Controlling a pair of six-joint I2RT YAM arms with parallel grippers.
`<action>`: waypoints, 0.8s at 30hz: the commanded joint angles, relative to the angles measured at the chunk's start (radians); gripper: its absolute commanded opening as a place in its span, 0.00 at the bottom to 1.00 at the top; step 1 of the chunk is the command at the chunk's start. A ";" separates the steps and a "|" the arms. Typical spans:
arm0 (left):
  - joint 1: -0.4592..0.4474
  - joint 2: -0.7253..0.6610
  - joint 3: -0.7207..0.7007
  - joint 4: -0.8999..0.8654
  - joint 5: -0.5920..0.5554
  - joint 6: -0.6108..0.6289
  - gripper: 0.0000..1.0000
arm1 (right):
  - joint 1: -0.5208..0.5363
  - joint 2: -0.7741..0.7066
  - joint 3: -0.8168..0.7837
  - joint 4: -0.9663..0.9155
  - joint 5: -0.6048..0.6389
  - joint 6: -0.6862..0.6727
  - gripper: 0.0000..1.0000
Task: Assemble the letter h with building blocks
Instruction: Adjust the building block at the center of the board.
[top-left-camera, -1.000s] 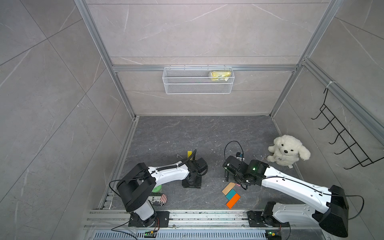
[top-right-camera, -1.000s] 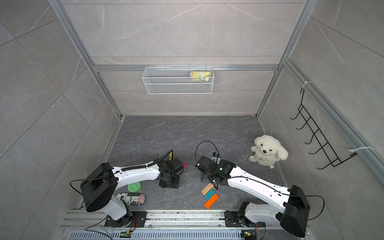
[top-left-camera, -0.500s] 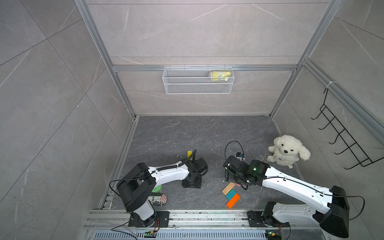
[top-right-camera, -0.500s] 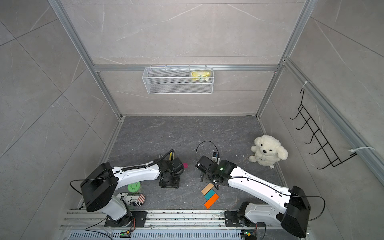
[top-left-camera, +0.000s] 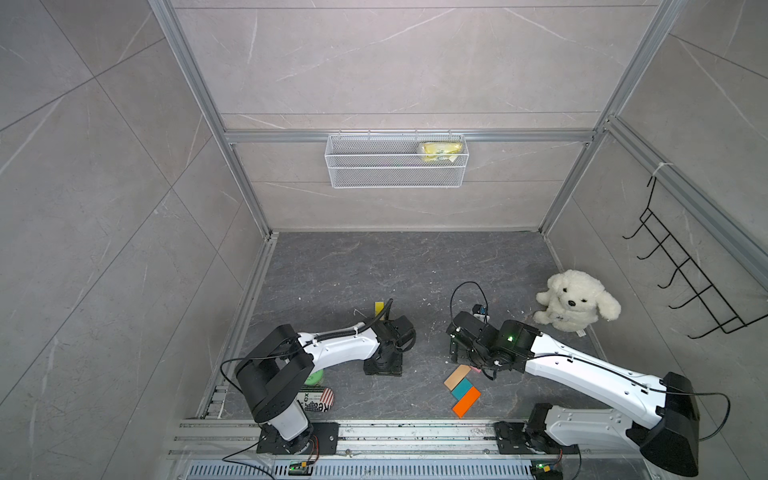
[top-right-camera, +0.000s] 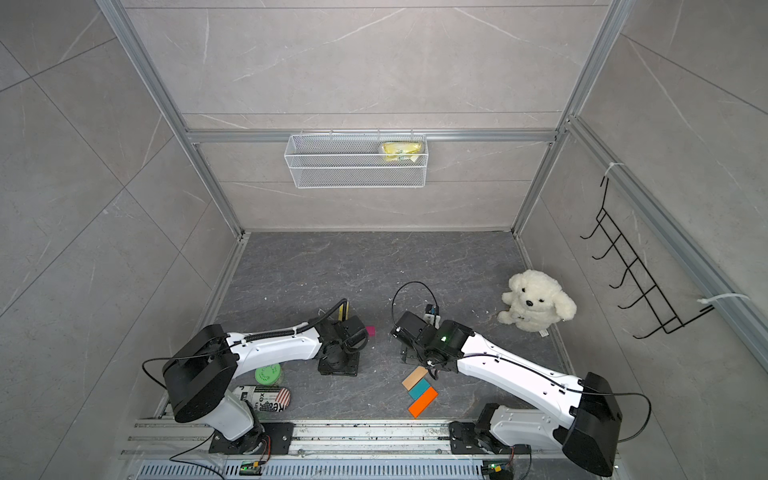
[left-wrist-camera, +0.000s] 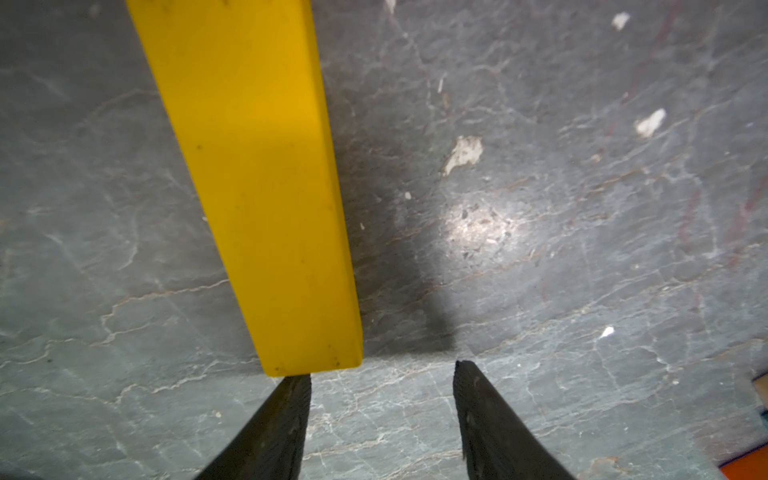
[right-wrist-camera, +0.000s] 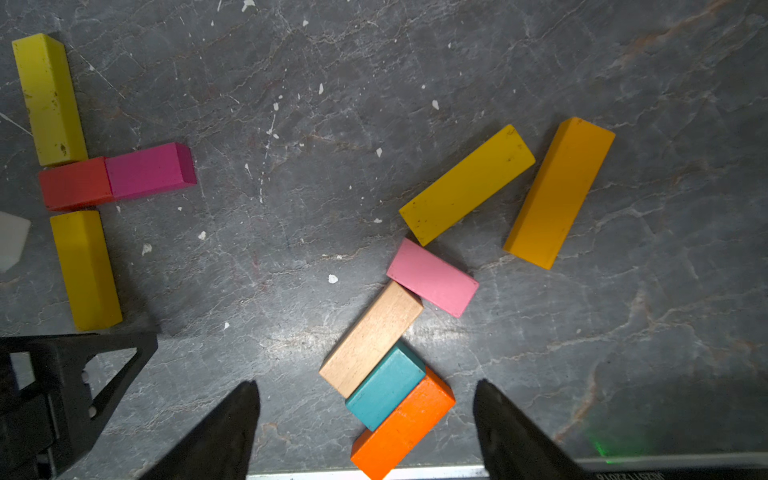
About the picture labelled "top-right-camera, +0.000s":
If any tan wooden block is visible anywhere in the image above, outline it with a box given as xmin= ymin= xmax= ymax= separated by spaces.
xmin=402 ymin=366 xmax=428 ymax=391

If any yellow block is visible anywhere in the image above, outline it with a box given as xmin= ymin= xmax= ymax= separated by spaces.
xmin=338 ymin=301 xmax=349 ymax=322

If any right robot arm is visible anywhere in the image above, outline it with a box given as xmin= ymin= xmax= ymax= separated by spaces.
xmin=390 ymin=301 xmax=624 ymax=477

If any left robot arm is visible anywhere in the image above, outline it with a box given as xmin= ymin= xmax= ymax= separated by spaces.
xmin=141 ymin=299 xmax=369 ymax=456

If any teal block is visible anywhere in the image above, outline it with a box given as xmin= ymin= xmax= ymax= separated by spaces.
xmin=408 ymin=378 xmax=431 ymax=401

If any orange block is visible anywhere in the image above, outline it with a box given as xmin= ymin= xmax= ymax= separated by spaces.
xmin=408 ymin=387 xmax=438 ymax=419

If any green lid jar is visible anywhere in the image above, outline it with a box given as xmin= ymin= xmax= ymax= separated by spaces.
xmin=254 ymin=364 xmax=283 ymax=386

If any printed can lying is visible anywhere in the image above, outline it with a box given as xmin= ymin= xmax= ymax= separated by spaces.
xmin=233 ymin=385 xmax=291 ymax=413

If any white plush dog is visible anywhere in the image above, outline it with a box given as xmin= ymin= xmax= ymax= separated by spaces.
xmin=497 ymin=269 xmax=577 ymax=337

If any yellow item in basket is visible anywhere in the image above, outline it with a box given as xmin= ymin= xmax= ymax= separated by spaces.
xmin=378 ymin=141 xmax=424 ymax=163

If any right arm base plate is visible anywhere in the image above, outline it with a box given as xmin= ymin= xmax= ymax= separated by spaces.
xmin=448 ymin=421 xmax=531 ymax=455

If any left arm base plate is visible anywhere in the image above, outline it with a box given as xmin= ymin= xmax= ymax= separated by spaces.
xmin=208 ymin=422 xmax=295 ymax=456

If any white wire basket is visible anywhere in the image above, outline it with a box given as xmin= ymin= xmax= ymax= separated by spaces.
xmin=284 ymin=133 xmax=429 ymax=189

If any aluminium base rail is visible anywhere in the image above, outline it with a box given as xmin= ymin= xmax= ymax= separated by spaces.
xmin=111 ymin=418 xmax=592 ymax=479

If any black wall hook rack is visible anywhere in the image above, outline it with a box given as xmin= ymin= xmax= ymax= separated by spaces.
xmin=579 ymin=177 xmax=715 ymax=340

